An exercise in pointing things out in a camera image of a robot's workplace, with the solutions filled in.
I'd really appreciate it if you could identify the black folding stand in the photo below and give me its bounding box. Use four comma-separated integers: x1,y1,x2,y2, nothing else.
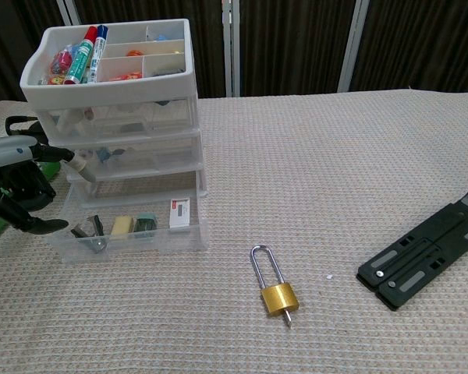
356,189,468,312

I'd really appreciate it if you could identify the translucent drawer with blue item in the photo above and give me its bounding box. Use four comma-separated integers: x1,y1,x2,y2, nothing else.
48,130,204,180

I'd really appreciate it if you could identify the blue cap whiteboard marker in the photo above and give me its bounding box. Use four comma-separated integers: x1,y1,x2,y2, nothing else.
86,25,109,83

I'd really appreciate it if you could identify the red candy packet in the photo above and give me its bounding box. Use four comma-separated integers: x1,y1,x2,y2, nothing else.
50,44,74,75

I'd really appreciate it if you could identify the red cap whiteboard marker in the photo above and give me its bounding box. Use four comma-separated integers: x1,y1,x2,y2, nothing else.
62,26,98,85

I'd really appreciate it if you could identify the white plastic drawer organizer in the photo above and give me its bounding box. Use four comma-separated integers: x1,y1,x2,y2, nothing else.
19,18,210,207

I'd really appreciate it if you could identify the blue clip item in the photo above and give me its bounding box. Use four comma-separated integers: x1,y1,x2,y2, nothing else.
96,146,126,161

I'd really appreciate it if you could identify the translucent drawer with stationery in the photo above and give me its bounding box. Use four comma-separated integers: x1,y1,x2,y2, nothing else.
46,181,211,265

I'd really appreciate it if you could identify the brass long shackle padlock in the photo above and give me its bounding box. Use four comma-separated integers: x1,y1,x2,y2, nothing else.
250,244,300,319

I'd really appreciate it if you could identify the beige waffle tablecloth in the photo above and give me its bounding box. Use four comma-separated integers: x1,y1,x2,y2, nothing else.
0,88,468,374

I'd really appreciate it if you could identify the white staple box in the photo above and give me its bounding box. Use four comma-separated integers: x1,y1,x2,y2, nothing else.
168,197,192,234

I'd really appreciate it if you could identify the black staple remover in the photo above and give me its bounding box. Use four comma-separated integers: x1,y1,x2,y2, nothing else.
69,214,109,254

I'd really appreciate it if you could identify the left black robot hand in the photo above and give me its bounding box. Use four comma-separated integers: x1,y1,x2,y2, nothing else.
0,135,97,236

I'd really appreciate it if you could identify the green pencil sharpener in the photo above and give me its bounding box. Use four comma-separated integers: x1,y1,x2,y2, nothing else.
133,213,159,239

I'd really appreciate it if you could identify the black strap bag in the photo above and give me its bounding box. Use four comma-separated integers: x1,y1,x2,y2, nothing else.
4,115,48,145

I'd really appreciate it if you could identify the white screen frame post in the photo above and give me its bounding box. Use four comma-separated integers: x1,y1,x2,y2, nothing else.
337,0,371,93
56,0,81,23
221,0,241,97

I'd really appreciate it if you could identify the yellow eraser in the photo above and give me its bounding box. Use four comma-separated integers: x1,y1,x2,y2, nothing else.
109,216,136,239

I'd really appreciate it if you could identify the translucent drawer with white clutter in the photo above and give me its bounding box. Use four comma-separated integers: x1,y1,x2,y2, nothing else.
34,97,200,139

